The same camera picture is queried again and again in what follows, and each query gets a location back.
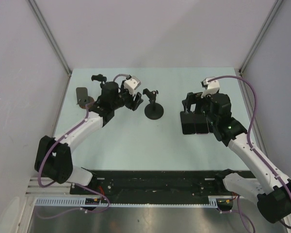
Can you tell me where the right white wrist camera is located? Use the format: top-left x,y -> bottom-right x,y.
201,77 -> 220,98

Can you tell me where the white slotted cable duct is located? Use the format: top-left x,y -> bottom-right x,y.
35,197 -> 218,208

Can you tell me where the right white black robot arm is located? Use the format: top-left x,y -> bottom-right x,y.
180,92 -> 291,223

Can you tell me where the left aluminium frame post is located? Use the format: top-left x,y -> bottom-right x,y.
26,0 -> 72,77

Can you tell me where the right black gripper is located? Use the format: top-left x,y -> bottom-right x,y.
182,91 -> 218,125

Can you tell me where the right aluminium frame post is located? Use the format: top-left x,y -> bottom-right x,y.
238,0 -> 284,77

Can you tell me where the black phone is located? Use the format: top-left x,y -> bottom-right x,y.
194,114 -> 209,134
180,111 -> 196,135

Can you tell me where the black pole phone stand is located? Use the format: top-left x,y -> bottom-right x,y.
91,74 -> 107,90
143,88 -> 164,120

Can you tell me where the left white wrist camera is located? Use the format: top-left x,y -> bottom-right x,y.
126,76 -> 141,97

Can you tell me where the brown round phone stand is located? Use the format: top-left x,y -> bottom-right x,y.
76,87 -> 94,109

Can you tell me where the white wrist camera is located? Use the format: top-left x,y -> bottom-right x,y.
126,76 -> 141,97
201,77 -> 220,98

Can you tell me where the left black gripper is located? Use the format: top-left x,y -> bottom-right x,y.
111,80 -> 143,111

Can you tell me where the aluminium frame post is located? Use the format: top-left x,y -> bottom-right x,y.
26,0 -> 72,77
238,0 -> 284,77

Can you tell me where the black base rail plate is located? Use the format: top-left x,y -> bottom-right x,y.
70,169 -> 241,205

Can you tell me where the silver phone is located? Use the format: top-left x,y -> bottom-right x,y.
207,119 -> 214,133

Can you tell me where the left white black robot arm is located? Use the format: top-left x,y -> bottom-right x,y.
34,76 -> 143,194

